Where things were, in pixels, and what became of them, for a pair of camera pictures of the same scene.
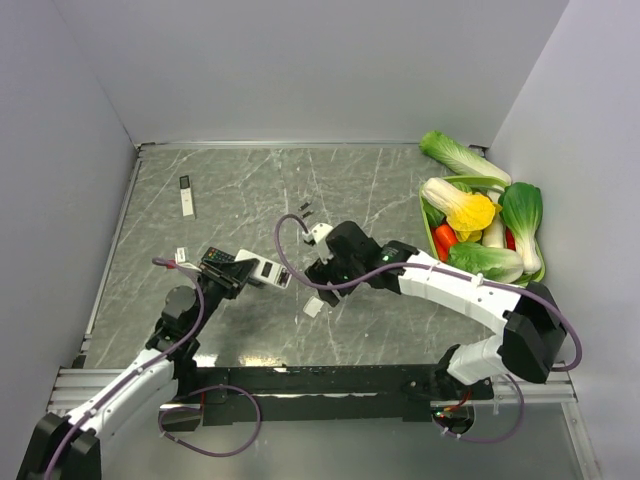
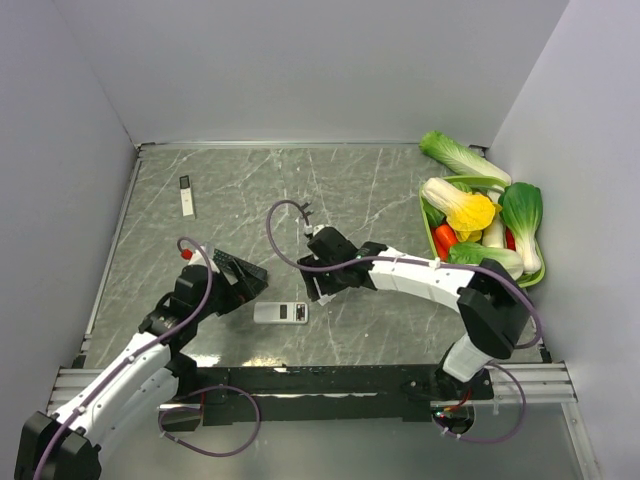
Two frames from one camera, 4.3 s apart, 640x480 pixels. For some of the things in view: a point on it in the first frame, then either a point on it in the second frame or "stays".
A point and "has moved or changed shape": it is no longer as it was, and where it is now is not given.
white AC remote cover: x=313 y=307 has moved or changed shape
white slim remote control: x=186 y=195 stays
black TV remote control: x=215 y=254 stays
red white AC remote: x=266 y=270 → x=281 y=312
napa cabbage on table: x=455 y=160 stays
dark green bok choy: x=522 y=207 stays
